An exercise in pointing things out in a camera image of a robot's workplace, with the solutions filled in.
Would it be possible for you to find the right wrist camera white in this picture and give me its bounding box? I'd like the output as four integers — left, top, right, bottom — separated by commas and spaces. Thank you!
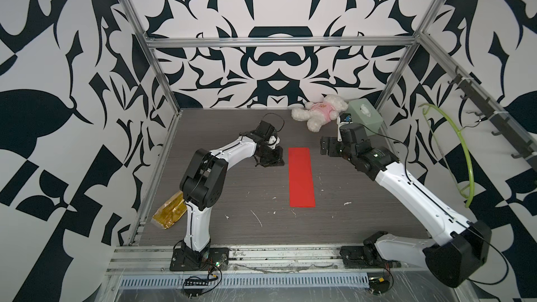
336, 113, 368, 142

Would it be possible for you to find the white slotted cable duct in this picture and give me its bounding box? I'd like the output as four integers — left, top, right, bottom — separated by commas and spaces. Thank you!
119, 273, 369, 289

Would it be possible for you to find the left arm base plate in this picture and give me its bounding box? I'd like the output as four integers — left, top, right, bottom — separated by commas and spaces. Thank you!
169, 247, 230, 272

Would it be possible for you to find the green tissue box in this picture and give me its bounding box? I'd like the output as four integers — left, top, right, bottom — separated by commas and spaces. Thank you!
347, 98, 384, 136

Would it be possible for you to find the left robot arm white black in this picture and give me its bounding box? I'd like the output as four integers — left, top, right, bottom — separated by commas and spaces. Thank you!
180, 131, 285, 255

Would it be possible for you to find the aluminium frame crossbar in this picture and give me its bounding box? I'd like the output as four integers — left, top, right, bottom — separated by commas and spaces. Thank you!
145, 36, 415, 48

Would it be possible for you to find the yellow snack packet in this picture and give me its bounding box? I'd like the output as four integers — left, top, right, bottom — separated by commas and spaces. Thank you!
151, 191, 187, 229

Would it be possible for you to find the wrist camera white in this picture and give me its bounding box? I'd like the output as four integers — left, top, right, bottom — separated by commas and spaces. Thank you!
336, 113, 368, 142
254, 120, 280, 150

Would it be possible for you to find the black hook rail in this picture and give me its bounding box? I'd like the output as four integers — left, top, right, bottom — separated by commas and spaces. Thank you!
450, 66, 536, 171

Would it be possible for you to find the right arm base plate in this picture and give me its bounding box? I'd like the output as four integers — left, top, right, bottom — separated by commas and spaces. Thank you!
340, 245, 401, 268

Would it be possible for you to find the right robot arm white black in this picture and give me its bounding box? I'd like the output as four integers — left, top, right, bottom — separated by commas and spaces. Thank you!
320, 136, 492, 288

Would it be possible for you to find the white plush teddy bear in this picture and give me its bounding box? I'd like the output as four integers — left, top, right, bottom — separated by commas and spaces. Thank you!
291, 95, 348, 133

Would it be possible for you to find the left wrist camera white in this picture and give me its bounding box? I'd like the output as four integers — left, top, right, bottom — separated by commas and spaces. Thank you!
254, 120, 280, 150

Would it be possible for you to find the small black connector box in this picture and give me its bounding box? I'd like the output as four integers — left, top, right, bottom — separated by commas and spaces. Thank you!
369, 277, 392, 296

